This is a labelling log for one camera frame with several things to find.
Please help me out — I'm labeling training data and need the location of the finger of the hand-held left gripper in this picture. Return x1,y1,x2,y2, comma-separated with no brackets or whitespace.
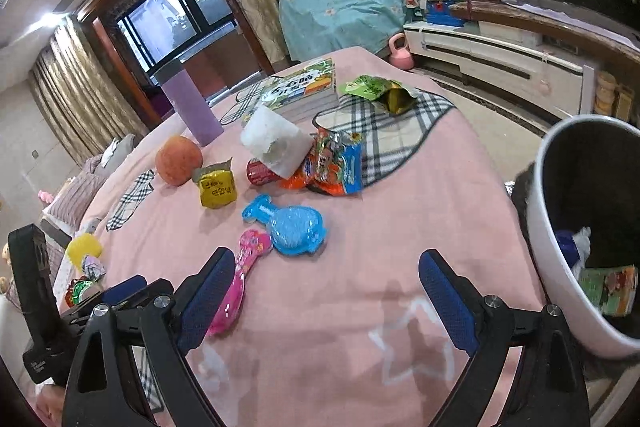
57,302,98,350
102,274,175,309

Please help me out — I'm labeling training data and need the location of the blue toy blister pack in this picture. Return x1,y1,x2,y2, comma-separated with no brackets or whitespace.
242,194,328,256

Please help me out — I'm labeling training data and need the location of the green snack packet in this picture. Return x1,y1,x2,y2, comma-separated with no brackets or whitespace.
338,75,421,115

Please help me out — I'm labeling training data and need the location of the yellow plastic jar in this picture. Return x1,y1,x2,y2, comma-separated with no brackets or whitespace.
595,72,618,115

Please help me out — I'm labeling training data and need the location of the orange peach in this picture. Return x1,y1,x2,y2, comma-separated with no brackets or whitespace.
155,136,204,186

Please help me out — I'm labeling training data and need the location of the white trash bin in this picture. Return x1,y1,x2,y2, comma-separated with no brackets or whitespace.
527,114,640,360

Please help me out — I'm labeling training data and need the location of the balcony glass door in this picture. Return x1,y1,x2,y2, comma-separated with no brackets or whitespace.
77,0,273,122

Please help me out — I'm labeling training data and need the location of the pink covered sofa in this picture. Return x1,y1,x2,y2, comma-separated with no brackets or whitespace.
40,134,151,248

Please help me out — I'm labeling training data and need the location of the pink toy blister pack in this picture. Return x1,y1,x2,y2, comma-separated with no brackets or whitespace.
206,229,273,337

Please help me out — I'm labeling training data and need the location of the pink kettlebell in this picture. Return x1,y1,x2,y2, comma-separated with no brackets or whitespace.
387,33,416,70

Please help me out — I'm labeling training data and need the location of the ceiling spotlight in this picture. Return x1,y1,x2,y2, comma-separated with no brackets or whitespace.
37,9,68,30

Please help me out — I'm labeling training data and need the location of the tan box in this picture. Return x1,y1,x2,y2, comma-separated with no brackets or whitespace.
617,84,636,120

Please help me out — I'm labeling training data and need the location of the white tissue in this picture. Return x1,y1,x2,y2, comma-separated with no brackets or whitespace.
575,227,594,268

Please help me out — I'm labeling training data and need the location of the white TV cabinet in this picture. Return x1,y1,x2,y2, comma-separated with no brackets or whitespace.
402,0,640,130

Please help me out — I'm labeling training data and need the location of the yellow snack packet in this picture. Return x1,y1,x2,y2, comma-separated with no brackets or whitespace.
192,158,237,209

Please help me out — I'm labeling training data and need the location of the yellow spiky ball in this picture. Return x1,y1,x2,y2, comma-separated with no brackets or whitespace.
66,234,103,269

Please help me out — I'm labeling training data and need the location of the small red packet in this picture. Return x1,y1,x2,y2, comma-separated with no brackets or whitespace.
246,158,281,185

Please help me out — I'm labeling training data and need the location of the blue snack packet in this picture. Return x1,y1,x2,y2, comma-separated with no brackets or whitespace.
554,229,581,268

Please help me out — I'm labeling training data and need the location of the teal floral furniture cover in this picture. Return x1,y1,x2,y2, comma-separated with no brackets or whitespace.
278,0,408,62

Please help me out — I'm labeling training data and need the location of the orange snack packet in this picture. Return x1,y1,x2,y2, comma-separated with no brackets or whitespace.
280,127,363,198

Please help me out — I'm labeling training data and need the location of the green drink carton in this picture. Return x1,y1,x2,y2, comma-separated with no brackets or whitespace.
577,264,639,318

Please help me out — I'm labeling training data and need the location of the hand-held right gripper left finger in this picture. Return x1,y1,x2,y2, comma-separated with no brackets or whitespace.
61,247,237,427

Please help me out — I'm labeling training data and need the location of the green can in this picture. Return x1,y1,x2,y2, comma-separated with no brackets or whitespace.
77,282,104,306

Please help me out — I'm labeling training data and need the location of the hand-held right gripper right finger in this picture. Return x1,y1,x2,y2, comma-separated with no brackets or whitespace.
418,248,591,427

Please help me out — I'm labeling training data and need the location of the colourful wrapper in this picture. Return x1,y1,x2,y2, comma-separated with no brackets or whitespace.
81,255,107,282

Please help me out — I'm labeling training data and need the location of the purple bottle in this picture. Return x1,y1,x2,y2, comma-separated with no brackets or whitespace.
159,62,223,146

